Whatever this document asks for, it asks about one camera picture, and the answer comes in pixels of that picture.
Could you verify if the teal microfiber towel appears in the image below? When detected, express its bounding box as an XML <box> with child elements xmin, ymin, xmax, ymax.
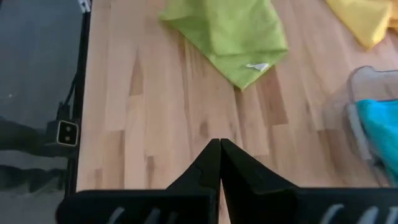
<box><xmin>355</xmin><ymin>98</ymin><xmax>398</xmax><ymax>184</ymax></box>

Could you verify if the clear plastic bin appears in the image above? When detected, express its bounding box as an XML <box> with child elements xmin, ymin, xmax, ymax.
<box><xmin>344</xmin><ymin>65</ymin><xmax>398</xmax><ymax>187</ymax></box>

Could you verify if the yellow microfiber towel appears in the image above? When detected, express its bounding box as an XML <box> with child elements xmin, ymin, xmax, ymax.
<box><xmin>325</xmin><ymin>0</ymin><xmax>398</xmax><ymax>50</ymax></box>

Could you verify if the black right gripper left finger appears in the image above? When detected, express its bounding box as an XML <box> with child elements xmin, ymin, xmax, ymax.
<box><xmin>167</xmin><ymin>138</ymin><xmax>222</xmax><ymax>224</ymax></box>

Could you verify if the black metal table frame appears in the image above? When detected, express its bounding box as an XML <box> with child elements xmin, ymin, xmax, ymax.
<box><xmin>65</xmin><ymin>0</ymin><xmax>93</xmax><ymax>195</ymax></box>

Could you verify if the green microfiber towel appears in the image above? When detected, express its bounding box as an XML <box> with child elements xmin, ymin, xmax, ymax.
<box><xmin>158</xmin><ymin>0</ymin><xmax>289</xmax><ymax>91</ymax></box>

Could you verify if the silver table bracket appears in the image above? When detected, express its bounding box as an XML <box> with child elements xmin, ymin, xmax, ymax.
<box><xmin>76</xmin><ymin>0</ymin><xmax>91</xmax><ymax>13</ymax></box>

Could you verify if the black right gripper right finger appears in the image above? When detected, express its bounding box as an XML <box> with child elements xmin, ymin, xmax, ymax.
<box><xmin>221</xmin><ymin>139</ymin><xmax>299</xmax><ymax>224</ymax></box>

